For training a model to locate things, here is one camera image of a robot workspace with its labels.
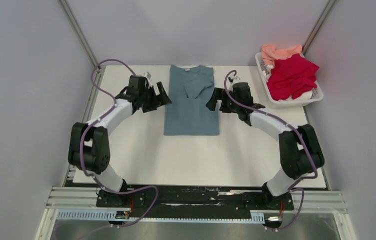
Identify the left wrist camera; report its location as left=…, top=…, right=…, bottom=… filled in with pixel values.
left=142, top=72, right=152, bottom=80

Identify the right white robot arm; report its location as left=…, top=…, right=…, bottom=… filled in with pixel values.
left=206, top=82, right=325, bottom=209

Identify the aluminium front rail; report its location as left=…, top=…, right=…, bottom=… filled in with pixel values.
left=46, top=187, right=348, bottom=214

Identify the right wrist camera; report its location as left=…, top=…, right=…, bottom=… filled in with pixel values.
left=228, top=76, right=240, bottom=84

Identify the teal blue t-shirt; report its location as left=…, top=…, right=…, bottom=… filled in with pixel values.
left=164, top=65, right=220, bottom=136

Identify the right aluminium frame post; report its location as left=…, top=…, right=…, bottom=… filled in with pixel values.
left=302, top=0, right=338, bottom=55

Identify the aluminium frame post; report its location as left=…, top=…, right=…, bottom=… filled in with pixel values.
left=58, top=0, right=100, bottom=71
left=302, top=0, right=338, bottom=55

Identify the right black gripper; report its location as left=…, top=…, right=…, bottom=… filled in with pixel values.
left=207, top=87, right=241, bottom=114

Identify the red t-shirt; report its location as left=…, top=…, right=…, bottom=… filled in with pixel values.
left=267, top=53, right=319, bottom=101

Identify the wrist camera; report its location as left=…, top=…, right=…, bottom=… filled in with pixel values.
left=142, top=72, right=152, bottom=80
left=228, top=76, right=240, bottom=84

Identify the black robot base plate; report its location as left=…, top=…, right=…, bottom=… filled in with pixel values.
left=96, top=184, right=294, bottom=219

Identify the peach orange t-shirt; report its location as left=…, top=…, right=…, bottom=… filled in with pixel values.
left=261, top=44, right=303, bottom=65

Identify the white plastic laundry basket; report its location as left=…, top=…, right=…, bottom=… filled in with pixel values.
left=255, top=52, right=324, bottom=109

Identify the left aluminium frame post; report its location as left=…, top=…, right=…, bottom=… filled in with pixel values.
left=58, top=0, right=100, bottom=71

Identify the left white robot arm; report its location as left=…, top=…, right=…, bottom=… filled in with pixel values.
left=68, top=72, right=172, bottom=207

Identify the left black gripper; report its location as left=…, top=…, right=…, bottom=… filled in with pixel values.
left=139, top=82, right=172, bottom=114

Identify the white slotted cable duct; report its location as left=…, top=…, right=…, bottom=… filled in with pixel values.
left=56, top=209, right=265, bottom=224

